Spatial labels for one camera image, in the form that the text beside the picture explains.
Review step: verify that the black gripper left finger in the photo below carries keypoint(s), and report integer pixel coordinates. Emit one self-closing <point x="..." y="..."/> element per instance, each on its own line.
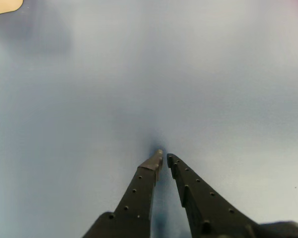
<point x="134" y="198"/>

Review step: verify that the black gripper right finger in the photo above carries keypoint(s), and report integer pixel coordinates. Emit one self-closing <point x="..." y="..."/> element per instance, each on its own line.
<point x="203" y="208"/>

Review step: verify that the beige square box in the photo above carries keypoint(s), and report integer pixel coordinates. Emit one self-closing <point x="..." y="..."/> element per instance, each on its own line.
<point x="2" y="6"/>

